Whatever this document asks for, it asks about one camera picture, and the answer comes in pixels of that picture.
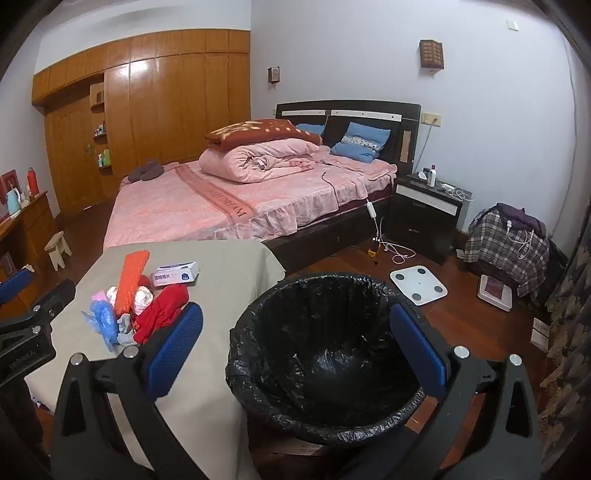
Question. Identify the red thermos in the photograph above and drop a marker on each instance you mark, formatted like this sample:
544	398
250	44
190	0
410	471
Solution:
32	181

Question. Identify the white paper booklet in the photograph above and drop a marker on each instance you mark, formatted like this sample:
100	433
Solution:
540	331

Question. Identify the black nightstand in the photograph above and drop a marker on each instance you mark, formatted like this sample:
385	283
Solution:
425	212

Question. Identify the orange packet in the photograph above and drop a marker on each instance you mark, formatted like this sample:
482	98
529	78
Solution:
131	281

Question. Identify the grey sock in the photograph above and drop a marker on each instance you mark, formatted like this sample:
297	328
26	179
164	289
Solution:
124	330

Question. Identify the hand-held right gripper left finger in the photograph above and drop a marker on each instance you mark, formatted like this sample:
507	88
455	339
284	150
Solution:
178	350

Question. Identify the white plastic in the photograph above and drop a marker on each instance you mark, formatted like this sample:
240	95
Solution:
143	297
113	294

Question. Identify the grey-covered table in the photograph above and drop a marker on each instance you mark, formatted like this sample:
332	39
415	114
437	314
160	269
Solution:
221	263

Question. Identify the grey neck pillow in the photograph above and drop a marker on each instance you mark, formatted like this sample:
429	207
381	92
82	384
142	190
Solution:
145	170

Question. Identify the green bottle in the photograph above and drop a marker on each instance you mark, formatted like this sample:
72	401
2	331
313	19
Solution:
105	158

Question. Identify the red photo frame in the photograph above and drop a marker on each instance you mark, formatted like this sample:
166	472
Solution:
8	180

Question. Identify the white bathroom scale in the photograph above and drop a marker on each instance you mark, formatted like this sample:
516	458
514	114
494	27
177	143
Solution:
419	286

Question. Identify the wooden wardrobe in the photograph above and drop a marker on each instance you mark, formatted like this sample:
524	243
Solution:
175	101

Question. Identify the dark headboard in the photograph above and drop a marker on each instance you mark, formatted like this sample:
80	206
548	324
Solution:
411	124

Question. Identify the small wall lamp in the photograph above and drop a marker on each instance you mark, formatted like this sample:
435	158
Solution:
274	74

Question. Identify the red cloth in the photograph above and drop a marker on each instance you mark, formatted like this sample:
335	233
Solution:
159	311

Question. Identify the wooden cabinet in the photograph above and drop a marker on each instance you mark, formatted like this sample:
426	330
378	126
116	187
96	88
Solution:
27	230

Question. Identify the wall switch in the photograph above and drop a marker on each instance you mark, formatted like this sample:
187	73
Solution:
511	24

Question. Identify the plain blue pillow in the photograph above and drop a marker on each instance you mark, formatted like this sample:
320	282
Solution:
309	128

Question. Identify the white and red flat box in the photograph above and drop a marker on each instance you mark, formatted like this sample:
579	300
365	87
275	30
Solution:
496	290

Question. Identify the purple cloth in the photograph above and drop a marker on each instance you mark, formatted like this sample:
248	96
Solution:
521	214

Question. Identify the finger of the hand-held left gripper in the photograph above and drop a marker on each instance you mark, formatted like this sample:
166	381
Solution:
14	281
55	295

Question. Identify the white and blue box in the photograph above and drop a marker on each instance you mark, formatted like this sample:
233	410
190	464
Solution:
178	273

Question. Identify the small wooden stool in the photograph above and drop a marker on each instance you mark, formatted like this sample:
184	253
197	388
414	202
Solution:
57	249

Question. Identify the wall outlet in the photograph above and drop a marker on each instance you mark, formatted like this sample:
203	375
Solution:
431	119

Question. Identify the light blue kettle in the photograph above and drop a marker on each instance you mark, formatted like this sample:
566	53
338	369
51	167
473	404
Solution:
13	201

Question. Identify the white bottle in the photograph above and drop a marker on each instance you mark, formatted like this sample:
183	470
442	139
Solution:
431	176

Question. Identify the plaid bag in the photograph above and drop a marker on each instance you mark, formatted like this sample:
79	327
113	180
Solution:
503	249

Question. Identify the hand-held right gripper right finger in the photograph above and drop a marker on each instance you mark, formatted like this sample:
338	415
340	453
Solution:
418	346

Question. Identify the small shelf bottles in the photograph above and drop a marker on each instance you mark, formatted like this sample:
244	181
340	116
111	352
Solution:
100	129

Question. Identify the red-brown folded blanket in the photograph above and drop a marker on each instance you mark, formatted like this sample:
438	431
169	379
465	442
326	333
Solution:
258	134

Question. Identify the yellow power strip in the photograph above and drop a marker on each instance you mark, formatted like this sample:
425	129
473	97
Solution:
374	247

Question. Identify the pink folded quilt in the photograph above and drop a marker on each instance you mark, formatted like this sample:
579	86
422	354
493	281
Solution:
258	161

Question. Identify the bed with pink sheet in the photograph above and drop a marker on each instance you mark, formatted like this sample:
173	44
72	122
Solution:
194	203

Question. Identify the blue plastic bag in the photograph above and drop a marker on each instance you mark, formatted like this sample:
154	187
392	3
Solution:
101	321

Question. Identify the blue pillow with patterned band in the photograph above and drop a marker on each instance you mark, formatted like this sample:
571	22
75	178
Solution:
362	141

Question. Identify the black-lined trash bin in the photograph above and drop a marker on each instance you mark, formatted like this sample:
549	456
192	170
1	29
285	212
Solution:
323	332

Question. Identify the pink cloth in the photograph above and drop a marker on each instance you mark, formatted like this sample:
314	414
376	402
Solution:
99	295

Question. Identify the patterned curtain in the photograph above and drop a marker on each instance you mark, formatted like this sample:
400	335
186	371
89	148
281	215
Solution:
572	323

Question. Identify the large wooden wall lamp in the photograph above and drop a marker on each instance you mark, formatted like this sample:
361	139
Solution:
431	53

